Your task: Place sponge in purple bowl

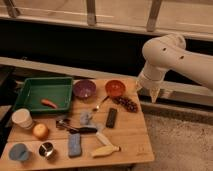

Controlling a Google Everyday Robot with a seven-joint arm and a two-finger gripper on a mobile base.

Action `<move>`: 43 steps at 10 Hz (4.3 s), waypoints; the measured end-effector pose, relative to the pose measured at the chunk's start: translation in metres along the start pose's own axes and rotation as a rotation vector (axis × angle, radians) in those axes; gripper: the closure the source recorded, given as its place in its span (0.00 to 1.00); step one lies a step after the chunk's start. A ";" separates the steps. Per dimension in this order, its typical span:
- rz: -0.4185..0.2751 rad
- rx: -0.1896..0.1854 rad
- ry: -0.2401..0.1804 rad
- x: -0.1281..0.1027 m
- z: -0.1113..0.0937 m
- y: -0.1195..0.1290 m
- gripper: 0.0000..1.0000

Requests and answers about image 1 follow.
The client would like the yellow banana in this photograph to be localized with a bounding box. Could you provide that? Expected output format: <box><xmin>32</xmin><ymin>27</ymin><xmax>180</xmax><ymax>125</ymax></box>
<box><xmin>91</xmin><ymin>145</ymin><xmax>121</xmax><ymax>158</ymax></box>

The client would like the metal spoon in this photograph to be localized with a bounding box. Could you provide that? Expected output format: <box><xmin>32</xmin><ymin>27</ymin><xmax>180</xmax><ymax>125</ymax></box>
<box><xmin>92</xmin><ymin>96</ymin><xmax>109</xmax><ymax>112</ymax></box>

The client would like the bunch of dark grapes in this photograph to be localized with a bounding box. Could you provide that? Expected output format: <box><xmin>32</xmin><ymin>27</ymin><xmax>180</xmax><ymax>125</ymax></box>
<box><xmin>112</xmin><ymin>96</ymin><xmax>138</xmax><ymax>113</ymax></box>

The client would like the orange carrot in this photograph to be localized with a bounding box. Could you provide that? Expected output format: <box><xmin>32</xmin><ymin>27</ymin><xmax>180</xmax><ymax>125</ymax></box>
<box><xmin>41</xmin><ymin>99</ymin><xmax>58</xmax><ymax>109</ymax></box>

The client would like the black remote control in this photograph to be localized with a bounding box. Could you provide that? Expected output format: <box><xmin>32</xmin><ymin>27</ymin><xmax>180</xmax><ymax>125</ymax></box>
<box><xmin>106</xmin><ymin>108</ymin><xmax>117</xmax><ymax>128</ymax></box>

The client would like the wooden table board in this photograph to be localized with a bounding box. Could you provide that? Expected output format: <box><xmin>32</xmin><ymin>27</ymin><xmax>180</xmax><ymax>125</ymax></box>
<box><xmin>0</xmin><ymin>78</ymin><xmax>154</xmax><ymax>171</ymax></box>

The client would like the red yellow apple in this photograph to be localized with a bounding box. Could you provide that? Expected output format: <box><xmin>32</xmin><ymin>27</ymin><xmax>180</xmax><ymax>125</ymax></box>
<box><xmin>33</xmin><ymin>123</ymin><xmax>49</xmax><ymax>140</ymax></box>

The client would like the black handled utensil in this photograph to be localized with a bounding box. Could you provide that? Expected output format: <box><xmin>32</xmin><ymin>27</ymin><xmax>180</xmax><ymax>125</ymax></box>
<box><xmin>56</xmin><ymin>119</ymin><xmax>97</xmax><ymax>134</ymax></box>

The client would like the blue sponge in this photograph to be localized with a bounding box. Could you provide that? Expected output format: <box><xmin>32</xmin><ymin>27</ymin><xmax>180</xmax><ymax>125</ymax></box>
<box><xmin>68</xmin><ymin>133</ymin><xmax>82</xmax><ymax>157</ymax></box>

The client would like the green plastic tray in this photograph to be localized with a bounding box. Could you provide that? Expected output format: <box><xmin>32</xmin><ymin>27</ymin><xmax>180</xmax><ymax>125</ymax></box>
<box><xmin>13</xmin><ymin>77</ymin><xmax>73</xmax><ymax>114</ymax></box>

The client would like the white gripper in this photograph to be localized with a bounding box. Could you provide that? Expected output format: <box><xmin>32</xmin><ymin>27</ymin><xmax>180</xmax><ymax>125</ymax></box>
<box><xmin>136</xmin><ymin>65</ymin><xmax>164</xmax><ymax>103</ymax></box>

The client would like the small metal cup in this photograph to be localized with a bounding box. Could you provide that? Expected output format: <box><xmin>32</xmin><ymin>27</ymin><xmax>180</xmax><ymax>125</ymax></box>
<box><xmin>39</xmin><ymin>142</ymin><xmax>55</xmax><ymax>159</ymax></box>

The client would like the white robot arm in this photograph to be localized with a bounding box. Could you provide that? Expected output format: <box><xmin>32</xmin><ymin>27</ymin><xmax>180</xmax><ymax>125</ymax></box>
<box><xmin>136</xmin><ymin>34</ymin><xmax>213</xmax><ymax>102</ymax></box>

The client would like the white paper cup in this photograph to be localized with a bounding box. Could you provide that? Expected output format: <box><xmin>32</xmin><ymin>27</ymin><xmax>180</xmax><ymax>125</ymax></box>
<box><xmin>12</xmin><ymin>108</ymin><xmax>34</xmax><ymax>129</ymax></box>

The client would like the orange bowl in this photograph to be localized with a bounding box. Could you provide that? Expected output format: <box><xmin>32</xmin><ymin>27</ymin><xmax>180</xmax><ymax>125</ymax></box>
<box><xmin>105</xmin><ymin>80</ymin><xmax>126</xmax><ymax>98</ymax></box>

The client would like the blue cup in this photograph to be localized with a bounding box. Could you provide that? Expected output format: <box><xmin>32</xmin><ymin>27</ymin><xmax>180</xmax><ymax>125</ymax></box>
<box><xmin>9</xmin><ymin>143</ymin><xmax>30</xmax><ymax>162</ymax></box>

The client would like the crumpled grey cloth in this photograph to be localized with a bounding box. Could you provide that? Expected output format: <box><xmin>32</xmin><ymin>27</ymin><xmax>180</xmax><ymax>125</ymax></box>
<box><xmin>80</xmin><ymin>111</ymin><xmax>104</xmax><ymax>132</ymax></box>

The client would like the purple bowl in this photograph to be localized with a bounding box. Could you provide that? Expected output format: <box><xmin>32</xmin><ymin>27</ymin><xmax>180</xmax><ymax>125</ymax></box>
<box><xmin>73</xmin><ymin>79</ymin><xmax>96</xmax><ymax>99</ymax></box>

